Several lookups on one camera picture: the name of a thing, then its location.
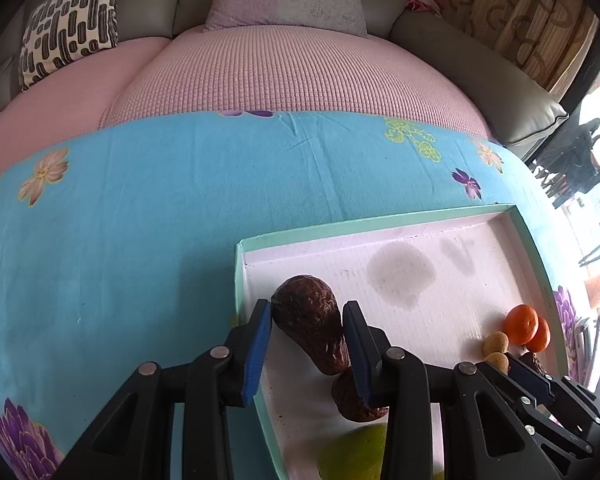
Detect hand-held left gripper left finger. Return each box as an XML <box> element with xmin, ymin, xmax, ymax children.
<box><xmin>52</xmin><ymin>299</ymin><xmax>273</xmax><ymax>480</ymax></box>

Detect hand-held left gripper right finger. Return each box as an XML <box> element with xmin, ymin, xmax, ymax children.
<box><xmin>342</xmin><ymin>301</ymin><xmax>563</xmax><ymax>480</ymax></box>

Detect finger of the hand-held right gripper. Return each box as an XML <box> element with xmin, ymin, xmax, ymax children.
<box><xmin>477</xmin><ymin>360</ymin><xmax>595</xmax><ymax>460</ymax></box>
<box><xmin>507</xmin><ymin>357</ymin><xmax>600</xmax><ymax>433</ymax></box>

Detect dark red date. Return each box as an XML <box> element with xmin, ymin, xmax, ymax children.
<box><xmin>517</xmin><ymin>351</ymin><xmax>548</xmax><ymax>378</ymax></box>
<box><xmin>331</xmin><ymin>367</ymin><xmax>391</xmax><ymax>423</ymax></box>
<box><xmin>271</xmin><ymin>274</ymin><xmax>352</xmax><ymax>376</ymax></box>

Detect large green mango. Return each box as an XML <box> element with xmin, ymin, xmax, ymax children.
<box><xmin>317</xmin><ymin>422</ymin><xmax>387</xmax><ymax>480</ymax></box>

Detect teal tray with pink inside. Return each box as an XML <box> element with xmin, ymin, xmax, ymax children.
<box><xmin>234</xmin><ymin>203</ymin><xmax>571</xmax><ymax>480</ymax></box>

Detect small brown longan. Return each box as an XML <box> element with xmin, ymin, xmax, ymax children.
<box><xmin>484</xmin><ymin>352</ymin><xmax>511</xmax><ymax>375</ymax></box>
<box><xmin>482</xmin><ymin>331</ymin><xmax>510</xmax><ymax>356</ymax></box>

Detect orange tangerine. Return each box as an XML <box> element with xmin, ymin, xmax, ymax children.
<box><xmin>504</xmin><ymin>305</ymin><xmax>539</xmax><ymax>346</ymax></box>
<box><xmin>527</xmin><ymin>316</ymin><xmax>551</xmax><ymax>352</ymax></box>

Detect blue floral tablecloth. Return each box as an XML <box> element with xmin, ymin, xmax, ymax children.
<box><xmin>0</xmin><ymin>110</ymin><xmax>596</xmax><ymax>480</ymax></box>

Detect dark hanging clothes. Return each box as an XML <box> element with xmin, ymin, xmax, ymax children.
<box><xmin>530</xmin><ymin>119</ymin><xmax>600</xmax><ymax>208</ymax></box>

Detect pink sofa seat cover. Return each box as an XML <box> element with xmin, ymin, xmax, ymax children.
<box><xmin>0</xmin><ymin>25</ymin><xmax>493</xmax><ymax>141</ymax></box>

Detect brown patterned curtain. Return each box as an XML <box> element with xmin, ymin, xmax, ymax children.
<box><xmin>437</xmin><ymin>0</ymin><xmax>600</xmax><ymax>96</ymax></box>

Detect black and white patterned pillow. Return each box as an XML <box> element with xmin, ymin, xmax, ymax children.
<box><xmin>19</xmin><ymin>0</ymin><xmax>126</xmax><ymax>92</ymax></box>

